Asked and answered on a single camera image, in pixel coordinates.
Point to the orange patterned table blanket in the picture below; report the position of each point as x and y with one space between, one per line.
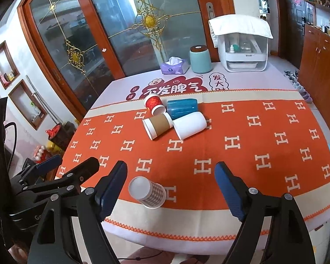
236 156

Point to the dark vase with red ornament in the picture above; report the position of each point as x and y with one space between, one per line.
59 136

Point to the wooden cabinet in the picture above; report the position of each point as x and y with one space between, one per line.
321 60

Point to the red paper cup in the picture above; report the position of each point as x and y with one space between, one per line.
154 103

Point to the white countertop sterilizer cabinet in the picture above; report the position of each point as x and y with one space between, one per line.
244 56

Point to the white cup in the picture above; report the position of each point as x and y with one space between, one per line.
189 125

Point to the glass sliding door gold ornament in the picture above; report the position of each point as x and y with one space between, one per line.
154 19
63 46

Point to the dark entrance door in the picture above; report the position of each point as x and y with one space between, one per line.
294 24

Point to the white folded cloth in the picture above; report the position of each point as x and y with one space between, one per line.
240 26

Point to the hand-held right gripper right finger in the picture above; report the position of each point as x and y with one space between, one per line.
231 194

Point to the purple tissue box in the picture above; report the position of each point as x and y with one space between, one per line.
174 67

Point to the brown sleeved paper cup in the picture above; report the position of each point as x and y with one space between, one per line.
159 123

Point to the checkered paper cup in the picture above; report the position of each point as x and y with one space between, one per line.
151 194

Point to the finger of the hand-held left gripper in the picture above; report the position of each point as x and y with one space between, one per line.
49 163
82 169

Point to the orange patterned tablecloth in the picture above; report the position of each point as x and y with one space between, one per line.
121 85

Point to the row of shoes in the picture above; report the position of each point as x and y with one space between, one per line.
298 85

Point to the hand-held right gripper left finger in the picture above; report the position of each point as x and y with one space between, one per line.
112 191

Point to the blue plastic cup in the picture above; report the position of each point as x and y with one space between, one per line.
181 108

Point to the teal canister with brown lid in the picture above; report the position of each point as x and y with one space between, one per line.
200 60

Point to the wooden framed wall niche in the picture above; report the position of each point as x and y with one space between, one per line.
27 104
4 64

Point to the white bead toy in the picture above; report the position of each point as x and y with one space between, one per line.
40 154

